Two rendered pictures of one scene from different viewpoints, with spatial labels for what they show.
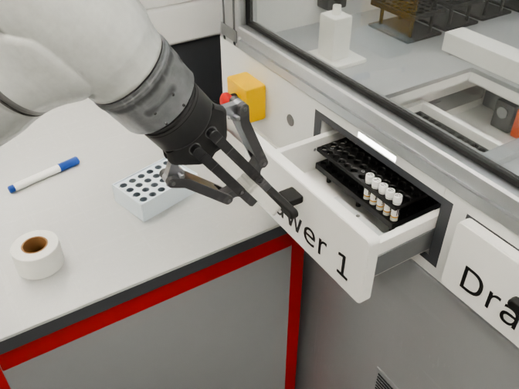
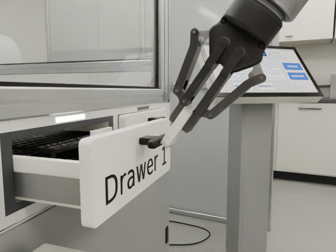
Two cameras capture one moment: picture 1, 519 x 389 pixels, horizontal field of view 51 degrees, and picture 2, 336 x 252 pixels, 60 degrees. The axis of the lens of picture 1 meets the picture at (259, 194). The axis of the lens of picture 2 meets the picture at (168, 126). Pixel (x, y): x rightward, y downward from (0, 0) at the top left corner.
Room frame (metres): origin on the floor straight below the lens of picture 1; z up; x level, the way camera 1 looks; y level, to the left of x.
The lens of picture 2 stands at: (0.86, 0.34, 0.98)
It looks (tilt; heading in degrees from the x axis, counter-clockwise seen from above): 7 degrees down; 231
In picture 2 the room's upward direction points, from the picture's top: straight up
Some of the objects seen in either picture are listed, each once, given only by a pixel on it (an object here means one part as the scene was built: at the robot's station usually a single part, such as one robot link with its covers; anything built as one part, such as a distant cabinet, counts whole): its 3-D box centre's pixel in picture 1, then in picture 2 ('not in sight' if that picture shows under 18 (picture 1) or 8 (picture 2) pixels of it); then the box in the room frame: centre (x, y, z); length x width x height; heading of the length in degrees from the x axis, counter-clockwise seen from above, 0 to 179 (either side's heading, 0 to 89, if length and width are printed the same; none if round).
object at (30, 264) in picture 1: (37, 254); not in sight; (0.60, 0.34, 0.78); 0.07 x 0.07 x 0.04
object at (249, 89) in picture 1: (245, 97); not in sight; (0.93, 0.03, 0.88); 0.07 x 0.05 x 0.07; 32
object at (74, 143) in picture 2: (357, 174); (86, 141); (0.65, -0.14, 0.90); 0.18 x 0.02 x 0.01; 32
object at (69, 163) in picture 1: (44, 174); not in sight; (0.83, 0.40, 0.77); 0.14 x 0.02 x 0.02; 135
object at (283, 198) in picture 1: (286, 198); (152, 140); (0.58, -0.04, 0.91); 0.07 x 0.04 x 0.01; 32
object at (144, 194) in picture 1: (156, 187); not in sight; (0.78, 0.18, 0.78); 0.12 x 0.08 x 0.04; 137
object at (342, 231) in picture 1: (302, 210); (137, 158); (0.60, -0.06, 0.87); 0.29 x 0.02 x 0.11; 32
